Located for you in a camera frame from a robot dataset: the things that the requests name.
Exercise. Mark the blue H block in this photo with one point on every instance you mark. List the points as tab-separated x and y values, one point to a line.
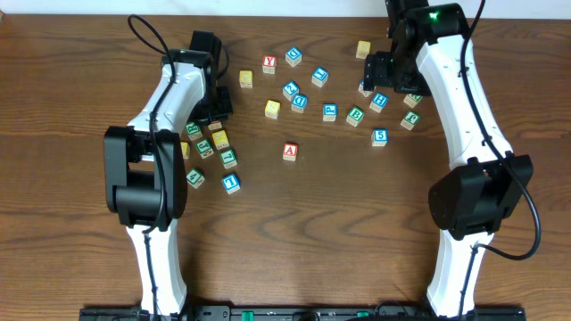
378	102

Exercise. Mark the green L block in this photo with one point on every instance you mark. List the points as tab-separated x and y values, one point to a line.
228	159

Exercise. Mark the green j block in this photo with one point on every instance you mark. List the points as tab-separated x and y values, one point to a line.
410	120
204	148

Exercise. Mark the blue T block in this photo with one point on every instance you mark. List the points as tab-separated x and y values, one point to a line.
231	183

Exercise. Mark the yellow K block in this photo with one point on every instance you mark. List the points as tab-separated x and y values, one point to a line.
220	139

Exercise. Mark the green 4 block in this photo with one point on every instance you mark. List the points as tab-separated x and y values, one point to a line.
195	178

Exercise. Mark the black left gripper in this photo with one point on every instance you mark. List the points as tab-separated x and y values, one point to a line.
225	111

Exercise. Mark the green r block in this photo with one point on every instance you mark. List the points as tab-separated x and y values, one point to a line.
193	131
412	100

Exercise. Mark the red A block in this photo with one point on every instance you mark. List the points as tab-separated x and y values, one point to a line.
290	152

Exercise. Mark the green J block right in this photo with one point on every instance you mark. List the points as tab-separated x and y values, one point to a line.
410	120

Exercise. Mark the green R block right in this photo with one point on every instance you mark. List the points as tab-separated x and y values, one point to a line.
412	100

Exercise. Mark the blue X block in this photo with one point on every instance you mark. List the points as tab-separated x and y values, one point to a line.
363	91

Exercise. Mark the blue 2 block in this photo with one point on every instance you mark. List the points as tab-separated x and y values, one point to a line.
290	89

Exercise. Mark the blue J block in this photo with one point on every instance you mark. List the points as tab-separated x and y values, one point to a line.
319	77

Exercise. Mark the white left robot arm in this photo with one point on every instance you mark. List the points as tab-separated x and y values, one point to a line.
145	176

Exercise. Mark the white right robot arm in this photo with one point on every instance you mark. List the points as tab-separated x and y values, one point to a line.
432	55

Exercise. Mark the blue D block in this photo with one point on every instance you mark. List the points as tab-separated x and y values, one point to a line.
299	103

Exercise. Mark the blue P block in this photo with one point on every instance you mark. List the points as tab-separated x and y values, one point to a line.
329	112

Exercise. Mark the yellow S block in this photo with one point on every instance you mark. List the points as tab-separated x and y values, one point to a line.
272	109

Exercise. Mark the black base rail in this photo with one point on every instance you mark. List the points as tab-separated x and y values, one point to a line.
226	313

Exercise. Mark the yellow G block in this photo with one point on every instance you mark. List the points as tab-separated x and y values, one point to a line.
185	149

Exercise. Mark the red Y block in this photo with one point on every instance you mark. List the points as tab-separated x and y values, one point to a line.
269	64

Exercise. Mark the yellow O block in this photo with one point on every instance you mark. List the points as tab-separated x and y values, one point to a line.
245	78

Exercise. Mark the red I block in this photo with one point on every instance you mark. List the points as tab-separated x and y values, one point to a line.
215	125

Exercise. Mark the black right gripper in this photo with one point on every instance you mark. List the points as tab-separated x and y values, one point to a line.
376	75

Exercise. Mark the yellow block far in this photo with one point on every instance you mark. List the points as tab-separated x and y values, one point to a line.
363	49

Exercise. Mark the green B block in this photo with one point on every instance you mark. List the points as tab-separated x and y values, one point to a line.
355	116

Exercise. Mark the blue 5 block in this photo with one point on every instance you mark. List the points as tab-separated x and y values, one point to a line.
379	137

